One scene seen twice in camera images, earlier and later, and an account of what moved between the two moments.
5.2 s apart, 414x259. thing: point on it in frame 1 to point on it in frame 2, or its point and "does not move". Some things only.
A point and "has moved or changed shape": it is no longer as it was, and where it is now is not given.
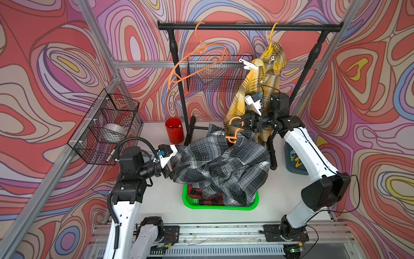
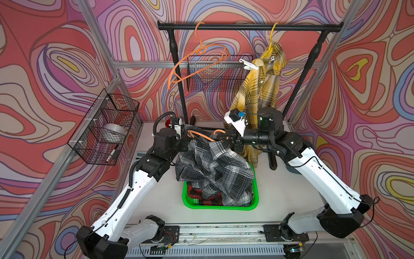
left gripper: x=166 y=173 to x=183 y=144
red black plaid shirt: x=197 y=193 does not move
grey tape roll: x=112 y=133 does not move
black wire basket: x=109 y=121 does not move
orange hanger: x=229 y=138 has moved or changed shape
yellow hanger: x=270 y=49 does not move
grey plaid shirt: x=236 y=170 has moved or changed shape
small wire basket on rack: x=227 y=75 does not move
